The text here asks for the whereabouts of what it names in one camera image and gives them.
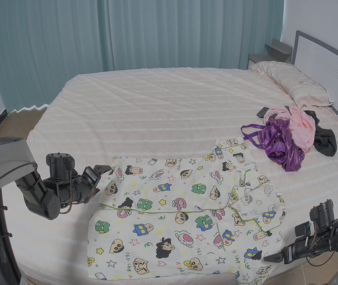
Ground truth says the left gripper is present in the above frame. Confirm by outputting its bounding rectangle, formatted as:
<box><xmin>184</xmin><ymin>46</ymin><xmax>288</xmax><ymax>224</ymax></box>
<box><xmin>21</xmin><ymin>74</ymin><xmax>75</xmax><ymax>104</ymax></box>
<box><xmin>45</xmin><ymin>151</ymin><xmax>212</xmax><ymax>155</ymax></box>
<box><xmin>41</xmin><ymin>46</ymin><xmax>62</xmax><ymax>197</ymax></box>
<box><xmin>75</xmin><ymin>164</ymin><xmax>112</xmax><ymax>202</ymax></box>

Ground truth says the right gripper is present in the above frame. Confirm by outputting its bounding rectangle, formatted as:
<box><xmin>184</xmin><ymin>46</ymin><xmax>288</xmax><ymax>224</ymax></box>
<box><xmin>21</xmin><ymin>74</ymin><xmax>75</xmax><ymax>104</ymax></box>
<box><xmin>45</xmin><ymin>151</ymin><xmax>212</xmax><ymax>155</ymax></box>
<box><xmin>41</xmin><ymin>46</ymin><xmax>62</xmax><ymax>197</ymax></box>
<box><xmin>263</xmin><ymin>238</ymin><xmax>312</xmax><ymax>263</ymax></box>

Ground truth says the white printed pyjama top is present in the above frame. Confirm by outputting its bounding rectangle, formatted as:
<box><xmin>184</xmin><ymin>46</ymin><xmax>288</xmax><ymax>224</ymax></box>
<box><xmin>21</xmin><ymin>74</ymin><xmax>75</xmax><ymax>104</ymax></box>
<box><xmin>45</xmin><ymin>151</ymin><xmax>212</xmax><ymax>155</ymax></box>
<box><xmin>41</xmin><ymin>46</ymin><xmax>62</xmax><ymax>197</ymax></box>
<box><xmin>86</xmin><ymin>136</ymin><xmax>288</xmax><ymax>285</ymax></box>

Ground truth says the bed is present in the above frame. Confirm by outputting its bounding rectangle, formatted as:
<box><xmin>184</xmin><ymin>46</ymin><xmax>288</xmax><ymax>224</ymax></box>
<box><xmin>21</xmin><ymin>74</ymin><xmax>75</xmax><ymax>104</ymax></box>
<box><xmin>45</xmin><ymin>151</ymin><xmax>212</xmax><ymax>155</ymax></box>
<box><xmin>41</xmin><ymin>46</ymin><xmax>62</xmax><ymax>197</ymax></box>
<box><xmin>18</xmin><ymin>30</ymin><xmax>338</xmax><ymax>285</ymax></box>

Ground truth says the purple satin garment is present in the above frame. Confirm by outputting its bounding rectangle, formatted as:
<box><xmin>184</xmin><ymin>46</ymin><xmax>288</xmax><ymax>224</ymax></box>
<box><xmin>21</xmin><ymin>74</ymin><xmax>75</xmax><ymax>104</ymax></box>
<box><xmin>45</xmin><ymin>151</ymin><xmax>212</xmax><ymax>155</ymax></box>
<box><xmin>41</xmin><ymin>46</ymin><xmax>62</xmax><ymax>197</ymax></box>
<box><xmin>240</xmin><ymin>119</ymin><xmax>306</xmax><ymax>172</ymax></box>

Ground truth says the black garment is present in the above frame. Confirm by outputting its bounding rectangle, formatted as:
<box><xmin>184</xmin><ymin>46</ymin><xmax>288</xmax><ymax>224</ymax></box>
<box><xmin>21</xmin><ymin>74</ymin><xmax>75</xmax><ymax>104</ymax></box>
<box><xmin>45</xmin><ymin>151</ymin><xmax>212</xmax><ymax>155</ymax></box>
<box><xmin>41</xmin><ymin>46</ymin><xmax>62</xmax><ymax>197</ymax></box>
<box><xmin>306</xmin><ymin>109</ymin><xmax>338</xmax><ymax>157</ymax></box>

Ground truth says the pink garment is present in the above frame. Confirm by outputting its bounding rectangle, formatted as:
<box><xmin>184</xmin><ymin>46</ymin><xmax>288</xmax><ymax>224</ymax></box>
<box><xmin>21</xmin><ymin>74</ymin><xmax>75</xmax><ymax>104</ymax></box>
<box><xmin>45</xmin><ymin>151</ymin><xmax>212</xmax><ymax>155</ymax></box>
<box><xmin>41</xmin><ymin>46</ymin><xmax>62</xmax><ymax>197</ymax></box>
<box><xmin>263</xmin><ymin>105</ymin><xmax>316</xmax><ymax>153</ymax></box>

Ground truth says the blue-green curtain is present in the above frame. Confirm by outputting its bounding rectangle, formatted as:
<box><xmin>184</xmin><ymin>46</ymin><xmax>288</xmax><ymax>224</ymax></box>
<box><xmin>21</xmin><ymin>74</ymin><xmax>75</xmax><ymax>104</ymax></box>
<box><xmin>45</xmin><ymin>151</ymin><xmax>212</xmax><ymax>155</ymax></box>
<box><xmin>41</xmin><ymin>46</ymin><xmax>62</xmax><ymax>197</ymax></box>
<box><xmin>0</xmin><ymin>0</ymin><xmax>114</xmax><ymax>114</ymax></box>
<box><xmin>96</xmin><ymin>0</ymin><xmax>285</xmax><ymax>72</ymax></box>

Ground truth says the pale pink pillow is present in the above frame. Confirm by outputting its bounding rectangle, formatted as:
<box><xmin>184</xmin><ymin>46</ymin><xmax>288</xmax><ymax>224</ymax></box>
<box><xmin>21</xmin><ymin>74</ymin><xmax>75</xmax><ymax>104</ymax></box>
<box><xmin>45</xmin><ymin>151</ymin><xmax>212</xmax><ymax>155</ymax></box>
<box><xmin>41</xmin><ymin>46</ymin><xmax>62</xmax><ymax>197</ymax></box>
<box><xmin>285</xmin><ymin>80</ymin><xmax>335</xmax><ymax>107</ymax></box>
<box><xmin>249</xmin><ymin>61</ymin><xmax>309</xmax><ymax>91</ymax></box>

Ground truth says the grey bedside table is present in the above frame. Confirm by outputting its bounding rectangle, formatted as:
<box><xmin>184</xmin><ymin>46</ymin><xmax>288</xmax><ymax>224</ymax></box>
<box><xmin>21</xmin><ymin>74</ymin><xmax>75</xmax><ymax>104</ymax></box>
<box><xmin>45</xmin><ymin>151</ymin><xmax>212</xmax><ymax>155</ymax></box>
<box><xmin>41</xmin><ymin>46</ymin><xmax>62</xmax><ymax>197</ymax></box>
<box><xmin>248</xmin><ymin>38</ymin><xmax>292</xmax><ymax>69</ymax></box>

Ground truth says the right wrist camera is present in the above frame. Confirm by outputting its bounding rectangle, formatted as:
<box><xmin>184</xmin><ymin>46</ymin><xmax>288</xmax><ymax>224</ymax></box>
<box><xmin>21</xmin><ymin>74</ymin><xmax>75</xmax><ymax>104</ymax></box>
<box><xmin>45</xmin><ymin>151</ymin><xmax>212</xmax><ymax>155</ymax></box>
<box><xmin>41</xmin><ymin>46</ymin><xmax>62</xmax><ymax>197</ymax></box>
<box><xmin>294</xmin><ymin>222</ymin><xmax>311</xmax><ymax>237</ymax></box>

